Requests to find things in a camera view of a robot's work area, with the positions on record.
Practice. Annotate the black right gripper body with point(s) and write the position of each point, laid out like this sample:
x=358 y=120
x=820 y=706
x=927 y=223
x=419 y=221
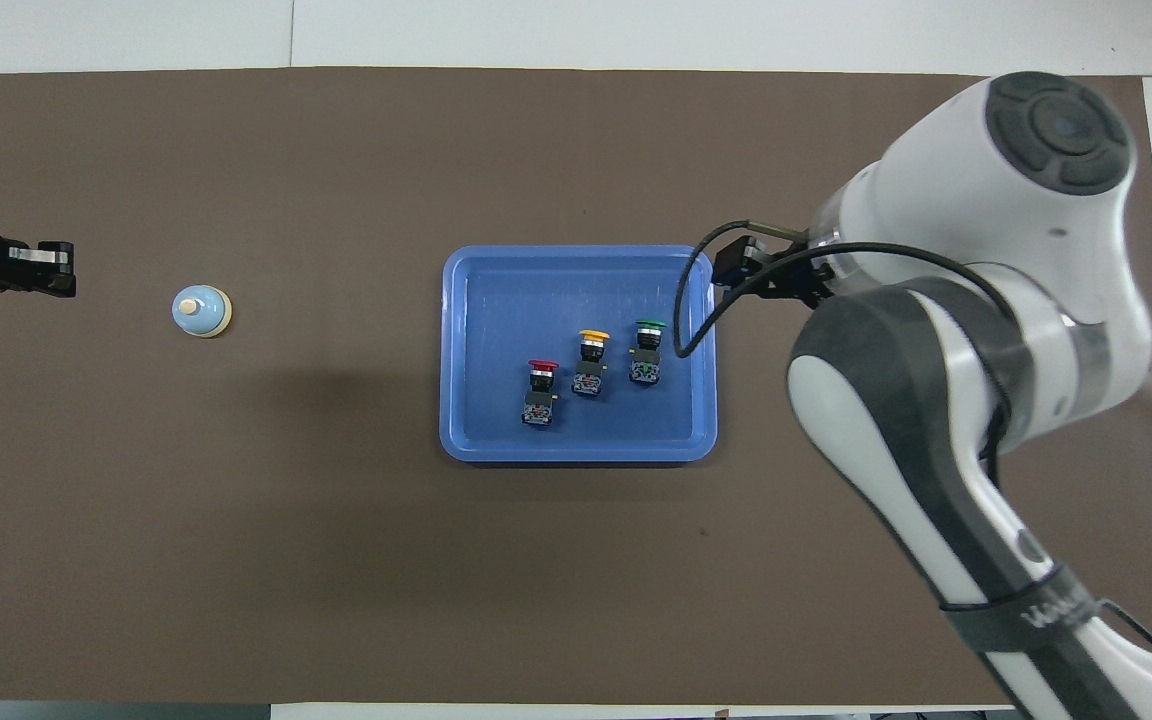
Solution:
x=786 y=275

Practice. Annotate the green push button switch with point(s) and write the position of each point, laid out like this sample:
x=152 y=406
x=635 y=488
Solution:
x=646 y=370

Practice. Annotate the light blue call bell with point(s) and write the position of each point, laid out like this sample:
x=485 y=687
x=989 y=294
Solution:
x=200 y=314

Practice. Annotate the yellow push button switch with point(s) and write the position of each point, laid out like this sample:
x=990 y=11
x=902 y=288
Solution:
x=589 y=380

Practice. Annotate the red push button switch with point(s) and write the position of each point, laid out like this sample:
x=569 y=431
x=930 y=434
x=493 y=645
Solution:
x=538 y=408

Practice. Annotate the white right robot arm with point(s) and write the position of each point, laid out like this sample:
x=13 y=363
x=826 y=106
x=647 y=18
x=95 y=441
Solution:
x=986 y=200

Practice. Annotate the blue plastic tray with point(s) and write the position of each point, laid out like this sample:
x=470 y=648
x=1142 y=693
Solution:
x=516 y=300

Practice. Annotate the brown table mat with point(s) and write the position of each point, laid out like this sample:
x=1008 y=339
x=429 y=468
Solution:
x=336 y=560

